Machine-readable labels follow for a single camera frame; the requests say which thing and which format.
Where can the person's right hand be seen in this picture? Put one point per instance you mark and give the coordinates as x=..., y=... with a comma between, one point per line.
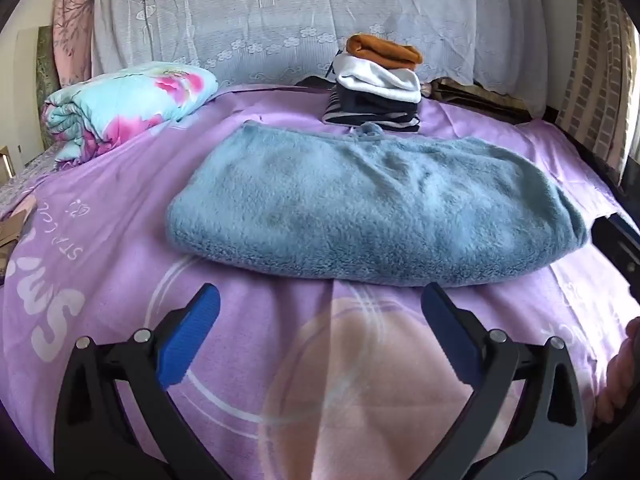
x=625, y=365

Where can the black white striped garment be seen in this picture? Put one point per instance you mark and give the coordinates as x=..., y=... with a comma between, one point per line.
x=370, y=121

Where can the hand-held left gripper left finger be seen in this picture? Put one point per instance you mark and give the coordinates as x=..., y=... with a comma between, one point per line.
x=192, y=330

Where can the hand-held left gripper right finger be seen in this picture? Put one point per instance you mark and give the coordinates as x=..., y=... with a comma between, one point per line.
x=450, y=332

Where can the dark brown cloth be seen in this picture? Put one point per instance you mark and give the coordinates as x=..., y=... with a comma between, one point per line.
x=475, y=96

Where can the orange folded garment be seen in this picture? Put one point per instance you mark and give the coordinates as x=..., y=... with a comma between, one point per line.
x=380, y=50

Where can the brown cardboard piece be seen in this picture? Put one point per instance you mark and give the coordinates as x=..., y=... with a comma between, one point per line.
x=12, y=230

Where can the navy folded garment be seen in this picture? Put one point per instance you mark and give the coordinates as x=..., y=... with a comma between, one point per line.
x=370, y=102

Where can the white folded garment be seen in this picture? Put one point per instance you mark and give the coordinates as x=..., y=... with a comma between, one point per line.
x=375, y=79

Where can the green framed picture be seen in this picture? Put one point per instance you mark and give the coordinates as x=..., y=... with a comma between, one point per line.
x=46, y=65

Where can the blue fleece garment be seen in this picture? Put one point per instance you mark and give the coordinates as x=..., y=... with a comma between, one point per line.
x=370, y=200

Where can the floral folded quilt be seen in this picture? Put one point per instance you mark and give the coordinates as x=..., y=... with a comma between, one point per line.
x=130, y=100

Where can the brick patterned curtain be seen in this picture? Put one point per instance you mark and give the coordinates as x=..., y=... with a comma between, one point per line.
x=595, y=60

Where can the purple printed bed sheet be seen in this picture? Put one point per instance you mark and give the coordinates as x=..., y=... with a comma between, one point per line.
x=125, y=260

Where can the pink patterned cloth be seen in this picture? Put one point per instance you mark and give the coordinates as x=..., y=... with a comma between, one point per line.
x=75, y=20

